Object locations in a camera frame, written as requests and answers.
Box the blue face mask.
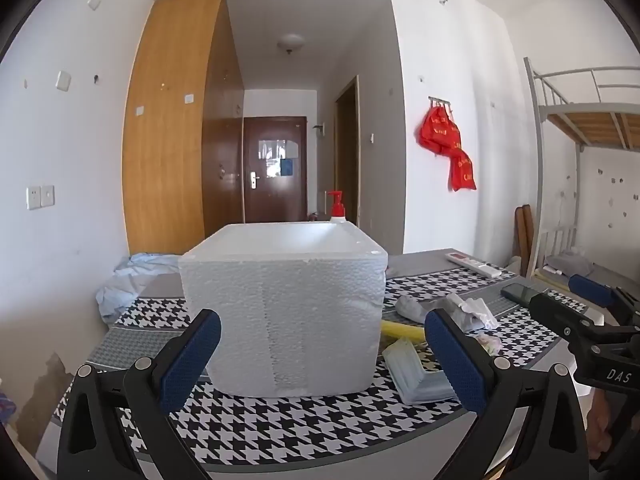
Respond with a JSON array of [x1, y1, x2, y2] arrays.
[[382, 338, 456, 405]]

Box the yellow sponge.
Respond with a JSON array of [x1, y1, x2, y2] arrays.
[[381, 320, 425, 344]]

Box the grey sock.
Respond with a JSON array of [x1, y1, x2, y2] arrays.
[[395, 296, 446, 325]]

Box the person's right hand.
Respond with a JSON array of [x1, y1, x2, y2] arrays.
[[586, 389, 612, 460]]

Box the grey pillow on bed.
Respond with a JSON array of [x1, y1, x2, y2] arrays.
[[546, 252, 594, 278]]

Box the black smartphone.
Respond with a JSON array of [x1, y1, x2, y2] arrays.
[[500, 283, 540, 308]]

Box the green floral tissue pack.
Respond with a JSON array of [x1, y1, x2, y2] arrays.
[[474, 334, 502, 356]]

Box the white remote control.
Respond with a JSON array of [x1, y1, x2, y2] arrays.
[[445, 252, 502, 280]]

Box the light blue crumpled cloth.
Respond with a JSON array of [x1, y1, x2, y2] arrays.
[[96, 252, 179, 325]]

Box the houndstooth table cloth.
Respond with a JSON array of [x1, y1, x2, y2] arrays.
[[88, 250, 575, 474]]

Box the metal bunk bed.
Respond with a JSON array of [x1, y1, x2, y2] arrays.
[[524, 60, 639, 288]]

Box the red hanging bags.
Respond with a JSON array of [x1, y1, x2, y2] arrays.
[[416, 100, 477, 192]]

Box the white foam box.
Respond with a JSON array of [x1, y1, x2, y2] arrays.
[[178, 221, 388, 398]]

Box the white red pump bottle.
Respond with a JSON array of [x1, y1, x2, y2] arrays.
[[326, 191, 346, 222]]

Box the dark brown entrance door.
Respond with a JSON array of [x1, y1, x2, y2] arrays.
[[243, 116, 307, 223]]

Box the side wooden door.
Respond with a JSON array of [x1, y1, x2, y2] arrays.
[[334, 77, 360, 226]]

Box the light wooden wardrobe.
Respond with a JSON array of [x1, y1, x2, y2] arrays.
[[122, 0, 244, 255]]

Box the round ceiling lamp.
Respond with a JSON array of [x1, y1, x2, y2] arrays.
[[277, 34, 306, 55]]

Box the wooden planks by wall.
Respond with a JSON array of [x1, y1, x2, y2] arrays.
[[514, 204, 534, 276]]

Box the white wall sockets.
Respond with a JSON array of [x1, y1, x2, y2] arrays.
[[25, 185, 55, 210]]

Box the white wall switch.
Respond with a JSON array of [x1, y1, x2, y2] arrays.
[[55, 70, 72, 92]]

